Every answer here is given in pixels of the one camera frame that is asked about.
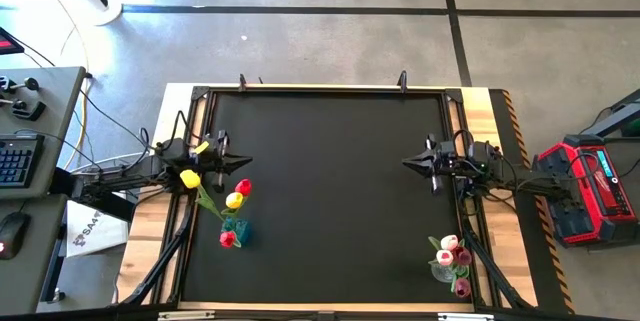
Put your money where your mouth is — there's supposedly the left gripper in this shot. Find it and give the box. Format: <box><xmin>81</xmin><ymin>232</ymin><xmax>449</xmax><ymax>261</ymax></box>
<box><xmin>189</xmin><ymin>130</ymin><xmax>254</xmax><ymax>193</ymax></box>

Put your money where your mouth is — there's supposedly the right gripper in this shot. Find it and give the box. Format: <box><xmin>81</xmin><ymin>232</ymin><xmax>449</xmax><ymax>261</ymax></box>
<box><xmin>402</xmin><ymin>134</ymin><xmax>474</xmax><ymax>195</ymax></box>

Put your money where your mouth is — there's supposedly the red artificial tulip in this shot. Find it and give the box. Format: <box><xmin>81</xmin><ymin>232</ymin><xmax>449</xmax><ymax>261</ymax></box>
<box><xmin>218</xmin><ymin>230</ymin><xmax>242</xmax><ymax>250</ymax></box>
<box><xmin>233</xmin><ymin>178</ymin><xmax>254</xmax><ymax>220</ymax></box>

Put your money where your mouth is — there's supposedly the yellow artificial tulip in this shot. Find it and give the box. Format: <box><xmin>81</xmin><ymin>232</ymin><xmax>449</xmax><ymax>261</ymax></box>
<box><xmin>179</xmin><ymin>169</ymin><xmax>226</xmax><ymax>223</ymax></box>
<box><xmin>221</xmin><ymin>191</ymin><xmax>245</xmax><ymax>221</ymax></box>

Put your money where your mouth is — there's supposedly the blue glass vase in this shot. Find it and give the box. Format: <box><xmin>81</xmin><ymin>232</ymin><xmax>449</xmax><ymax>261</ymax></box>
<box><xmin>222</xmin><ymin>216</ymin><xmax>253</xmax><ymax>248</ymax></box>

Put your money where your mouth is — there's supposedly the clear glass vase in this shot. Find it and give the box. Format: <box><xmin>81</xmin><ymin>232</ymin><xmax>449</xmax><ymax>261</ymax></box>
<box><xmin>429</xmin><ymin>259</ymin><xmax>460</xmax><ymax>285</ymax></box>

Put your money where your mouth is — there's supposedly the black hazard-striped panel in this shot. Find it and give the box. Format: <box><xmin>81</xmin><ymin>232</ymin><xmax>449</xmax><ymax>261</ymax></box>
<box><xmin>488</xmin><ymin>88</ymin><xmax>577</xmax><ymax>315</ymax></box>

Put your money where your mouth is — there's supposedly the dark table mat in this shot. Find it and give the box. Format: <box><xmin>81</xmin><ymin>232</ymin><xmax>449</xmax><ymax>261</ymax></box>
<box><xmin>180</xmin><ymin>91</ymin><xmax>475</xmax><ymax>305</ymax></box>

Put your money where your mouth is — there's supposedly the black diagonal support strut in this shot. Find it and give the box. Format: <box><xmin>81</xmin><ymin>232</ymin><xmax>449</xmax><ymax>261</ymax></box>
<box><xmin>458</xmin><ymin>200</ymin><xmax>534</xmax><ymax>311</ymax></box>
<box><xmin>113</xmin><ymin>195</ymin><xmax>201</xmax><ymax>308</ymax></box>

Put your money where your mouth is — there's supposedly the black desk crossbar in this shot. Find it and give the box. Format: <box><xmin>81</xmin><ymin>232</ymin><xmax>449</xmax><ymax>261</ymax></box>
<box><xmin>49</xmin><ymin>168</ymin><xmax>136</xmax><ymax>222</ymax></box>

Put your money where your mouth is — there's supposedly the grey desk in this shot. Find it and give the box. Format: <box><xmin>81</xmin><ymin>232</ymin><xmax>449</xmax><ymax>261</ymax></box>
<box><xmin>0</xmin><ymin>65</ymin><xmax>87</xmax><ymax>201</ymax></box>
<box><xmin>0</xmin><ymin>193</ymin><xmax>70</xmax><ymax>318</ymax></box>

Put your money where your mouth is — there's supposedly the white round stand base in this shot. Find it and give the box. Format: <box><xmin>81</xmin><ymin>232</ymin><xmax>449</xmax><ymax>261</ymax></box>
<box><xmin>74</xmin><ymin>0</ymin><xmax>125</xmax><ymax>27</ymax></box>

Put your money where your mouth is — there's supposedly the grey equipment stand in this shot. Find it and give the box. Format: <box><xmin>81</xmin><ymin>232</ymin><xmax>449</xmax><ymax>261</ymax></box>
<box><xmin>581</xmin><ymin>88</ymin><xmax>640</xmax><ymax>138</ymax></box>

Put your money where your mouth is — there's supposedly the black keyboard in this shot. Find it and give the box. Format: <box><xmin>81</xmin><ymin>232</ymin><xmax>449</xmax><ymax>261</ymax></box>
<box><xmin>0</xmin><ymin>133</ymin><xmax>46</xmax><ymax>190</ymax></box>

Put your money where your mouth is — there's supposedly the black ball-ended lever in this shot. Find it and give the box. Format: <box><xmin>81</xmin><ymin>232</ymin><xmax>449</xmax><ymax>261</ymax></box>
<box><xmin>0</xmin><ymin>75</ymin><xmax>41</xmax><ymax>95</ymax></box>

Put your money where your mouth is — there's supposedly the black computer mouse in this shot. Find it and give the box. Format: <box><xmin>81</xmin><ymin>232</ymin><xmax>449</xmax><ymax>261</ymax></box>
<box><xmin>0</xmin><ymin>210</ymin><xmax>31</xmax><ymax>261</ymax></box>

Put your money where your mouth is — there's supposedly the black device with red light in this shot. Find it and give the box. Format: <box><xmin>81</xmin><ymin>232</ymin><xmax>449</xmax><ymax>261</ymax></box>
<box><xmin>0</xmin><ymin>25</ymin><xmax>25</xmax><ymax>56</ymax></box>

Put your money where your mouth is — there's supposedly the silver metal bracket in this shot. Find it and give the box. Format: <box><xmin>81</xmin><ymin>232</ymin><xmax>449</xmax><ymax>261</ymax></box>
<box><xmin>157</xmin><ymin>309</ymin><xmax>217</xmax><ymax>321</ymax></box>
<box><xmin>437</xmin><ymin>312</ymin><xmax>495</xmax><ymax>321</ymax></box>

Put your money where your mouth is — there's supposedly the black desk bracket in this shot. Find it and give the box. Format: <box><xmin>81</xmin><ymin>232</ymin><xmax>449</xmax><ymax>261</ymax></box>
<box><xmin>10</xmin><ymin>99</ymin><xmax>48</xmax><ymax>122</ymax></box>

